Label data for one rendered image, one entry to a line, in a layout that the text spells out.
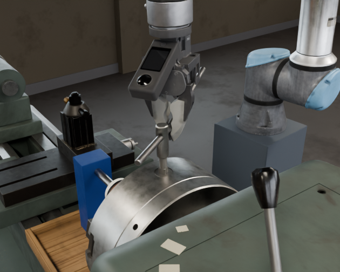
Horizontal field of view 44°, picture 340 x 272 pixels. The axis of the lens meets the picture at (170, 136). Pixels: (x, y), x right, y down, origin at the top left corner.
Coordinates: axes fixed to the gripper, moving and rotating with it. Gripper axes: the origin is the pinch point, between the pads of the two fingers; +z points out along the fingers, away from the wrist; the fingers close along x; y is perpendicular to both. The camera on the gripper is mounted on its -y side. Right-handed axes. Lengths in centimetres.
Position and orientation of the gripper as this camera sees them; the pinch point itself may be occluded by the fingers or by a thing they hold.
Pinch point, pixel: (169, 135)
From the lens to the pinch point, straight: 77.5
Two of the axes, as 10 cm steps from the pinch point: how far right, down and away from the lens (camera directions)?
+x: -9.3, -1.5, 3.4
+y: 3.7, -4.6, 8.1
